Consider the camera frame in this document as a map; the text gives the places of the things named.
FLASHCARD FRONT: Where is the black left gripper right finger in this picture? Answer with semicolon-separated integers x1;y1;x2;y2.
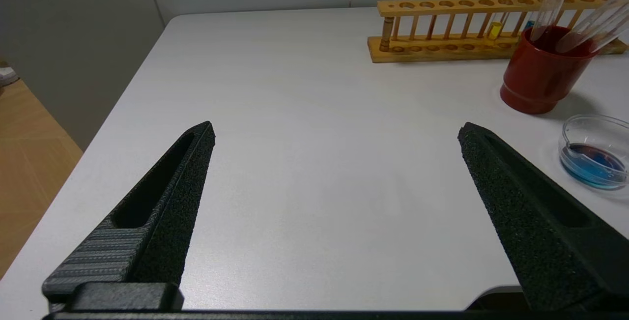
457;122;629;312

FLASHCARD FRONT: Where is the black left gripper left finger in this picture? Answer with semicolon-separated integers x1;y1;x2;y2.
42;121;216;312

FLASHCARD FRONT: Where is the test tube with blue pigment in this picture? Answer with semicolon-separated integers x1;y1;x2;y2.
530;0;572;43

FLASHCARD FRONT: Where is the test tube with yellow pigment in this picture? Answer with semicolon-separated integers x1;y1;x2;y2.
486;0;534;41

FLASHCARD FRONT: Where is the wooden test tube rack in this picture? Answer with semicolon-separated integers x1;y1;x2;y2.
368;0;629;63

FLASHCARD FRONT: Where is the empty glass test tube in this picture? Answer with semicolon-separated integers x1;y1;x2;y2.
557;0;629;55
585;8;629;53

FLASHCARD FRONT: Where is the clear glass beaker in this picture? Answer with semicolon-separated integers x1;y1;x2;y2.
559;115;629;191

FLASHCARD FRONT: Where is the red plastic cup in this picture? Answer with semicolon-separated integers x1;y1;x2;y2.
500;26;600;115

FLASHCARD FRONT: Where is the grey white floor object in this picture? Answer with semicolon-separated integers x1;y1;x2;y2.
0;64;19;87

